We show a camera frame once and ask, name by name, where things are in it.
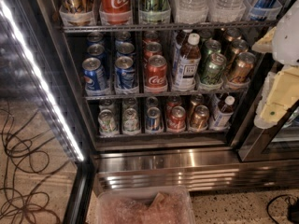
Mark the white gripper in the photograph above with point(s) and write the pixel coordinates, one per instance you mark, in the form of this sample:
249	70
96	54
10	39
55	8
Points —
287	37

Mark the front gold soda can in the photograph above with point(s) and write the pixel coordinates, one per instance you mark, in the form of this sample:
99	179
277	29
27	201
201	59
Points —
242	65

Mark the gold soda can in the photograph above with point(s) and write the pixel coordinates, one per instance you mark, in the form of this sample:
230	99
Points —
242	65
237	46

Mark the middle gold soda can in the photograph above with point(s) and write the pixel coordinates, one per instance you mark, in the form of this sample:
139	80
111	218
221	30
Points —
237	46

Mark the front green soda can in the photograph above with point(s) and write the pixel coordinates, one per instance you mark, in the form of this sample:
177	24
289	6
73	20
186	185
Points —
215	64

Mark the green soda can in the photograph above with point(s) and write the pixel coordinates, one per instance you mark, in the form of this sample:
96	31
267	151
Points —
215	64
210	46

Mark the middle green soda can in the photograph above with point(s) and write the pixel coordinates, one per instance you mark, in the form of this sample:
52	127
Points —
210	46

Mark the top shelf blue can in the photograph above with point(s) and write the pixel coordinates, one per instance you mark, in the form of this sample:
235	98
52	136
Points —
260	9

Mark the top shelf right water bottle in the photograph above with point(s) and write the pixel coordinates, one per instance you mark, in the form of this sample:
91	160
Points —
225	10

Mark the shelf water bottle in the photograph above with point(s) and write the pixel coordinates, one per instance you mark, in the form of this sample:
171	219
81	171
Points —
189	11
225	10

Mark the bottom gold can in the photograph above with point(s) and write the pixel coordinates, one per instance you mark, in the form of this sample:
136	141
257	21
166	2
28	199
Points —
199	117

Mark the top shelf left water bottle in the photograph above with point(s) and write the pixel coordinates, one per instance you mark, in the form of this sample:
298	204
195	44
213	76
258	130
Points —
189	11

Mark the bottom red cola can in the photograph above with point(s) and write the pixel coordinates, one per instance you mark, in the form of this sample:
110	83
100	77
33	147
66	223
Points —
176	120

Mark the front red Coca-Cola can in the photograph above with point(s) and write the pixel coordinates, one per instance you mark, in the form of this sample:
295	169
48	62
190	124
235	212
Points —
156	70

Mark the red coca-cola can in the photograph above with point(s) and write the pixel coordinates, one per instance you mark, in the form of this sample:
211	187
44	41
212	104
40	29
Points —
156	70
152	48

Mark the middle red Coca-Cola can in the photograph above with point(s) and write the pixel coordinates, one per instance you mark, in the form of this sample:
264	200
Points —
152	48

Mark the bottom blue Pepsi can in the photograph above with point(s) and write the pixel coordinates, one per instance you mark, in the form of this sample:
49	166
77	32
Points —
153	119

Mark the top shelf green can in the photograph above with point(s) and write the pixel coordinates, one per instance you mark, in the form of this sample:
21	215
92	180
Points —
154	11

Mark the white-green can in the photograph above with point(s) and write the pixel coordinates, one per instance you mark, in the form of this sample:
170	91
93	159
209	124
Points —
130	121
107	123

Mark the top shelf Coca-Cola can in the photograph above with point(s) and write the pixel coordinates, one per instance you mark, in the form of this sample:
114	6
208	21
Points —
117	10

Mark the bottom left white-green can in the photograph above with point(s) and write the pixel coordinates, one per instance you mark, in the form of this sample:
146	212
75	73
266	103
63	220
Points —
107	123

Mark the glass fridge door with light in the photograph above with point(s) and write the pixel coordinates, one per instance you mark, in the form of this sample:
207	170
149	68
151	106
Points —
46	170

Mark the bottom tea bottle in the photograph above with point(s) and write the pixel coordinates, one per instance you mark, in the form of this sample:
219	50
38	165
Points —
222	113

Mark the front brown tea bottle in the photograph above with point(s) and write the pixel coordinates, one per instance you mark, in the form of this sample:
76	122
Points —
189	58

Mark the clear plastic bin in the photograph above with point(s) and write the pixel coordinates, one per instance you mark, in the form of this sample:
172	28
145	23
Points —
157	205

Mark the middle wire shelf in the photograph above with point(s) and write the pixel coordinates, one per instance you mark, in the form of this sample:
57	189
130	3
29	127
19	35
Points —
160	94

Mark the wire shelf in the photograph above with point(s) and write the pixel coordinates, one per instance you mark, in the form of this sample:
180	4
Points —
160	94
165	26

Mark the upper wire shelf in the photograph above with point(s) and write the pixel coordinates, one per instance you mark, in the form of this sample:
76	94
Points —
165	26

